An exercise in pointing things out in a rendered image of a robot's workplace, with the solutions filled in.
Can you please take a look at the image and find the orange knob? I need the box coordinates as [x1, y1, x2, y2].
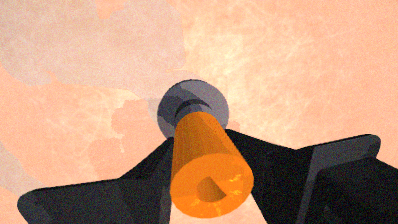
[170, 112, 254, 218]

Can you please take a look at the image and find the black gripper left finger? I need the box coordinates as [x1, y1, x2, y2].
[17, 137, 174, 224]

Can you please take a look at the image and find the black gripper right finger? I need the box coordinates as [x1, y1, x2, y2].
[224, 129, 381, 224]

